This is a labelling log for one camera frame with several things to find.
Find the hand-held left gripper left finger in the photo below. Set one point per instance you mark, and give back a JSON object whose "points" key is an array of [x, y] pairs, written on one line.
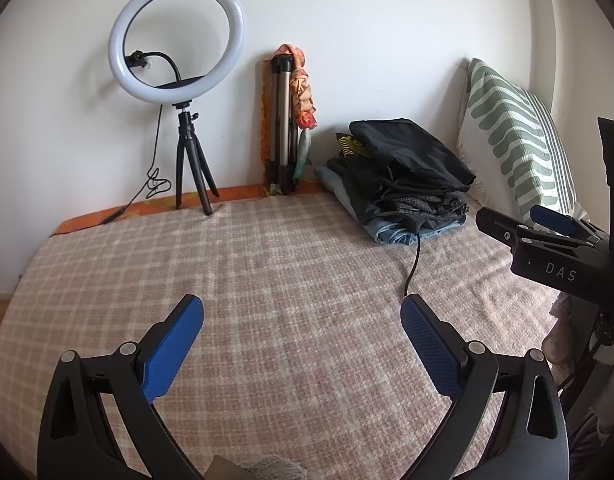
{"points": [[174, 345]]}

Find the beige plaid blanket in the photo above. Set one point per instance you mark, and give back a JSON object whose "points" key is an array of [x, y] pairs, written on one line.
{"points": [[287, 270]]}

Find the black shirt with yellow print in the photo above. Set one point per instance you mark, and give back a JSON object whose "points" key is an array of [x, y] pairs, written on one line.
{"points": [[352, 147]]}

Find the grey garment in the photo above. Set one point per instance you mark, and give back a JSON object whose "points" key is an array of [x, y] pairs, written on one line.
{"points": [[427, 205]]}

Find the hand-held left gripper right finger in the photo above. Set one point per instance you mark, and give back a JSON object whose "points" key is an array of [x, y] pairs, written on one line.
{"points": [[432, 345]]}

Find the folded silver tripod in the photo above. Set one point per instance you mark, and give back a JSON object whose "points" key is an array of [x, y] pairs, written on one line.
{"points": [[279, 120]]}

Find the green striped pillow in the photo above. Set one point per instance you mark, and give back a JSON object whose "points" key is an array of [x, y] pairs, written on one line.
{"points": [[562, 160]]}

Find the black gooseneck phone holder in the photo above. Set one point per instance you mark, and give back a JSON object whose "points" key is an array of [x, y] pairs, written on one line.
{"points": [[137, 60]]}

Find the stack of folded clothes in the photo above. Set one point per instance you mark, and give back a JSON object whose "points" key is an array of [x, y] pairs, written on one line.
{"points": [[387, 232]]}

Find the orange floral scarf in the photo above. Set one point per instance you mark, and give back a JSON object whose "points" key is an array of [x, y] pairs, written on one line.
{"points": [[304, 95]]}

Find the beige fuzzy cloth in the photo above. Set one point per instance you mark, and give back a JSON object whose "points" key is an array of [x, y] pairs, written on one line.
{"points": [[557, 345]]}

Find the green leaf pattern pillow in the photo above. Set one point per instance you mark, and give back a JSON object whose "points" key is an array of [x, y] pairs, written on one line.
{"points": [[507, 125]]}

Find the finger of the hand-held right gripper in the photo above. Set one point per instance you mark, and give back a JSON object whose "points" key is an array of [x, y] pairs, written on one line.
{"points": [[554, 221], [497, 225]]}

